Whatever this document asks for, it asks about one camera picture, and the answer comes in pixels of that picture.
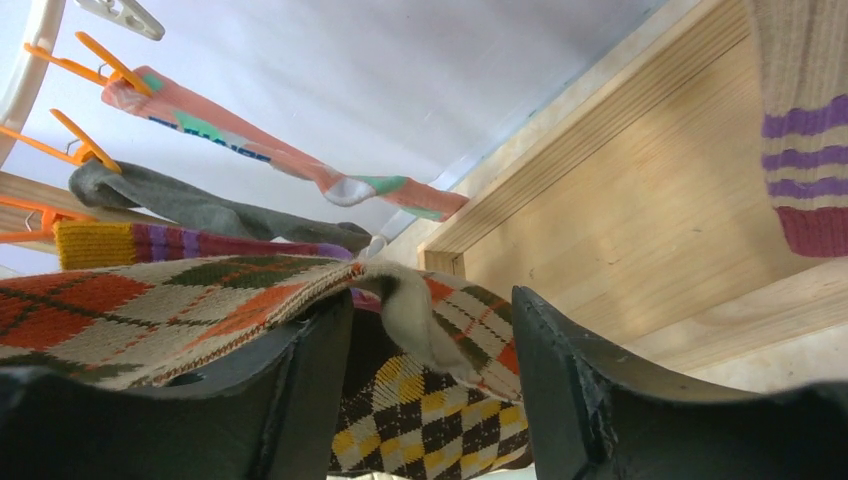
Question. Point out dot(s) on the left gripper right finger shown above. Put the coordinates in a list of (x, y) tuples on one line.
[(598, 411)]

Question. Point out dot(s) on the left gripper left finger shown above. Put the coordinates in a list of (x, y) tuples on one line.
[(266, 411)]

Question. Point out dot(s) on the cream argyle sock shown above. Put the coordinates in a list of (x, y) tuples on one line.
[(144, 324)]

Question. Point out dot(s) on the wooden hanger rack frame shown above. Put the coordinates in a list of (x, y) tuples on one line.
[(634, 203)]

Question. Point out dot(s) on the white oval clip hanger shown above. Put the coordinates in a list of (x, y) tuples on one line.
[(22, 74)]

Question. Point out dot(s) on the plain grey sock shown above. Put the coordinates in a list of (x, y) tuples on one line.
[(95, 185)]

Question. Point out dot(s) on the pink sock with green patches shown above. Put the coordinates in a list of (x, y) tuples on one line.
[(186, 111)]

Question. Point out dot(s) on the pink striped toe sock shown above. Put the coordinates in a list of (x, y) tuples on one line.
[(802, 55)]

